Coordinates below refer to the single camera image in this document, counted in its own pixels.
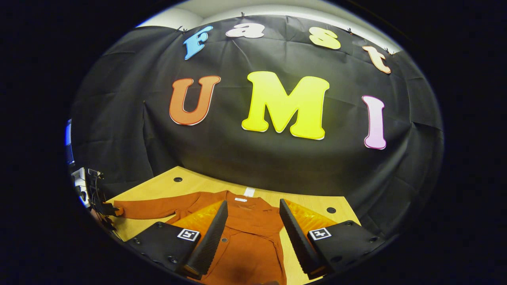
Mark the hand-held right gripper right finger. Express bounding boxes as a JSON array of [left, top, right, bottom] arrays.
[[279, 198, 385, 279]]

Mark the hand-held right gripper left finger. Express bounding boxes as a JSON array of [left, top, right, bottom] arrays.
[[126, 200, 229, 279]]

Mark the rust orange button shirt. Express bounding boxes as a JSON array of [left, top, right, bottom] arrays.
[[113, 190, 288, 285]]

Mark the white object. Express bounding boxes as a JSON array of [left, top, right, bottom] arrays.
[[72, 167, 90, 206]]

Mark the black backdrop cloth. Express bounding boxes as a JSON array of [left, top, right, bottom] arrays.
[[71, 15, 444, 238]]

